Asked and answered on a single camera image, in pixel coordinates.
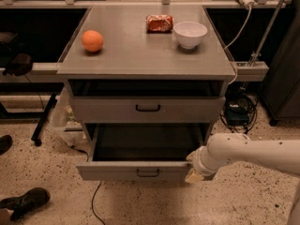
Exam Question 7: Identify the dark grey cabinet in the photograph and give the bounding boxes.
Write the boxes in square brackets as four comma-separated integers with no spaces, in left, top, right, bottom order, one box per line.
[260,7,300,126]

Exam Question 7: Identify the black shoe lower left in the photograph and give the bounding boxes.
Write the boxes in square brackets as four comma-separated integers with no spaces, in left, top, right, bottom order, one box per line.
[0,187,51,221]

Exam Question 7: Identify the grey top drawer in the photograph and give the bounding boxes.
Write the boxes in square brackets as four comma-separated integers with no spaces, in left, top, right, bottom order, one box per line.
[69,97,225,123]

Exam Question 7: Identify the clear plastic bag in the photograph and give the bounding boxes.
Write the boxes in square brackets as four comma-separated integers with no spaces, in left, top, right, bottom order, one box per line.
[50,88,87,146]

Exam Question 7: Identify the blue electronic box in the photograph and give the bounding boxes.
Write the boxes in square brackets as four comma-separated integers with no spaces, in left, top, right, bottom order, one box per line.
[224,106,249,127]

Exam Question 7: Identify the white bowl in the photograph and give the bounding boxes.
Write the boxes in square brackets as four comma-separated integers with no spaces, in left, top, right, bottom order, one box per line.
[173,22,208,49]

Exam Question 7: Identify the crushed red snack bag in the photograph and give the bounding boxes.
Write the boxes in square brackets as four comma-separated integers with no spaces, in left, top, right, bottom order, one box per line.
[146,15,173,33]

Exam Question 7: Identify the black chair leg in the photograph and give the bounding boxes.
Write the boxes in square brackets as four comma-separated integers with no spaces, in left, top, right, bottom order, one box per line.
[31,94,57,146]

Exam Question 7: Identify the grey drawer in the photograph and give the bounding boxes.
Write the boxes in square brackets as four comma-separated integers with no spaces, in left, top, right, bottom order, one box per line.
[69,97,225,123]
[77,123,210,181]

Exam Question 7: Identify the grey metal pole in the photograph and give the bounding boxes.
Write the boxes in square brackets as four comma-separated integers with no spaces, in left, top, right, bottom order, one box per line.
[247,0,285,67]

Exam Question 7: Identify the black floor cable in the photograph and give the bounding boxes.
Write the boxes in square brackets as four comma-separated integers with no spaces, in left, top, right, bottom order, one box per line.
[71,145,107,225]

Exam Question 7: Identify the tangled black cables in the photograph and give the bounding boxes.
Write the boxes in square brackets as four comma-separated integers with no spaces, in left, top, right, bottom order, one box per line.
[219,91,259,135]

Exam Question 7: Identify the grey drawer cabinet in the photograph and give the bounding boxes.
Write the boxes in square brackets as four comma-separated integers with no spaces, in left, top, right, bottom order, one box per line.
[58,4,234,131]

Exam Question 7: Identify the black shoe left edge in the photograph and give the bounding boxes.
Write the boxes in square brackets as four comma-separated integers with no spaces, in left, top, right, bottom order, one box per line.
[0,135,13,156]

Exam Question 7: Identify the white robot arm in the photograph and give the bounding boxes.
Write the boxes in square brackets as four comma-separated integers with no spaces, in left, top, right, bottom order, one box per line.
[185,133,300,183]

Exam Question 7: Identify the orange fruit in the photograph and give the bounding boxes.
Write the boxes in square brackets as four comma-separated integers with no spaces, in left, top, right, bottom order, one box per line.
[82,30,104,53]

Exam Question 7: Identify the white power cable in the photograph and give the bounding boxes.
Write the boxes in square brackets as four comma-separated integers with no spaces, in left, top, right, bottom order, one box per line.
[223,4,253,85]

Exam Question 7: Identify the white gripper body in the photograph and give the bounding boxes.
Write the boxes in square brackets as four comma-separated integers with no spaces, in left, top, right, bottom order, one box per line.
[192,146,220,176]

